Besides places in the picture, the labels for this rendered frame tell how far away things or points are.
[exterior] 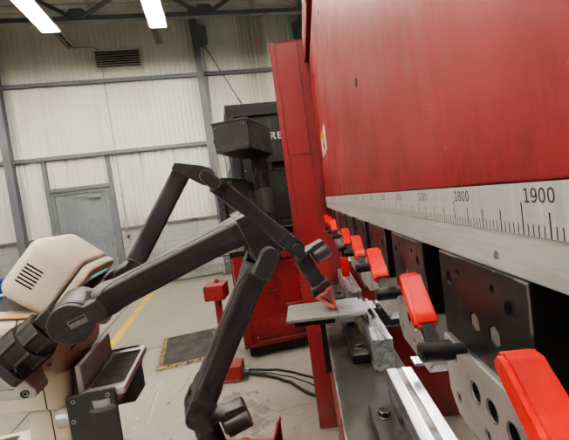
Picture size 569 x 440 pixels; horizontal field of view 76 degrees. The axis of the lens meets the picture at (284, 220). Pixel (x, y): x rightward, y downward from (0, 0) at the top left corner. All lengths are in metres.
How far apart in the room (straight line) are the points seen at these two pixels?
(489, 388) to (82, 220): 8.30
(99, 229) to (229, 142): 6.25
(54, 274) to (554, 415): 0.88
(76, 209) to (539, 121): 8.40
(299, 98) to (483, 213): 1.95
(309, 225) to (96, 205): 6.65
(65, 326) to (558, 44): 0.76
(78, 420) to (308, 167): 1.63
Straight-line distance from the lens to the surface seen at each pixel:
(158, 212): 1.16
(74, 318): 0.77
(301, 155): 2.15
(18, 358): 0.83
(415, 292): 0.40
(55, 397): 1.05
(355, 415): 0.99
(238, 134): 2.35
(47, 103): 8.95
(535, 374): 0.23
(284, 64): 2.27
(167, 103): 8.42
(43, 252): 0.95
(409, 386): 0.90
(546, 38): 0.24
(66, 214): 8.56
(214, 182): 1.13
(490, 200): 0.30
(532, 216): 0.26
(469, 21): 0.32
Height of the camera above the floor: 1.40
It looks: 3 degrees down
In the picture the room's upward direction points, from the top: 8 degrees counter-clockwise
